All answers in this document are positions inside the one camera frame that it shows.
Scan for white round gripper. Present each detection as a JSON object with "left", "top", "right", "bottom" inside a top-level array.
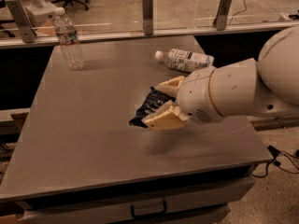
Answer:
[{"left": 142, "top": 66, "right": 224, "bottom": 131}]

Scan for dark blue rxbar wrapper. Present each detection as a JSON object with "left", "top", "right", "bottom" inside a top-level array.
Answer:
[{"left": 129, "top": 87, "right": 176, "bottom": 128}]

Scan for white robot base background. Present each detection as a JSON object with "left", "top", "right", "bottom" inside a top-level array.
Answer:
[{"left": 25, "top": 0, "right": 56, "bottom": 27}]

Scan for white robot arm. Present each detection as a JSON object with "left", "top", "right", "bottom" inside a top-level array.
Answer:
[{"left": 141, "top": 26, "right": 299, "bottom": 130}]

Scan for lying white-label plastic bottle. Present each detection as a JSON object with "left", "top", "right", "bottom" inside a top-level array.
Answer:
[{"left": 155, "top": 49, "right": 214, "bottom": 73}]

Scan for clear upright water bottle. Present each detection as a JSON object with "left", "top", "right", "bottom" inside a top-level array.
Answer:
[{"left": 53, "top": 7, "right": 85, "bottom": 70}]

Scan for clear glass barrier panel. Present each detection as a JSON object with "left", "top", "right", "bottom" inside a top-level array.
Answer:
[{"left": 0, "top": 0, "right": 299, "bottom": 39}]

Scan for grey drawer front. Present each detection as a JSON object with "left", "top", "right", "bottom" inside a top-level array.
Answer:
[{"left": 20, "top": 176, "right": 254, "bottom": 224}]

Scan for right metal glass bracket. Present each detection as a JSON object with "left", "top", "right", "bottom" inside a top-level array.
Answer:
[{"left": 213, "top": 0, "right": 232, "bottom": 31}]

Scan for metal glass bracket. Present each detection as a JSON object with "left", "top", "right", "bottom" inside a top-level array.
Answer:
[
  {"left": 142, "top": 0, "right": 153, "bottom": 35},
  {"left": 6, "top": 0, "right": 36, "bottom": 43},
  {"left": 213, "top": 0, "right": 232, "bottom": 31}
]

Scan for middle metal glass bracket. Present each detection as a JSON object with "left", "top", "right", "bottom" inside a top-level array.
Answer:
[{"left": 142, "top": 0, "right": 153, "bottom": 35}]

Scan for black floor cables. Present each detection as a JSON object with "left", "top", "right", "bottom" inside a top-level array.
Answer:
[{"left": 250, "top": 145, "right": 299, "bottom": 178}]

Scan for black drawer handle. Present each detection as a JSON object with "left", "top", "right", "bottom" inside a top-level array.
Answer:
[{"left": 130, "top": 200, "right": 167, "bottom": 219}]

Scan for left metal glass bracket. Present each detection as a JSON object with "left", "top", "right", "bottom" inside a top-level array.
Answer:
[{"left": 6, "top": 0, "right": 36, "bottom": 43}]

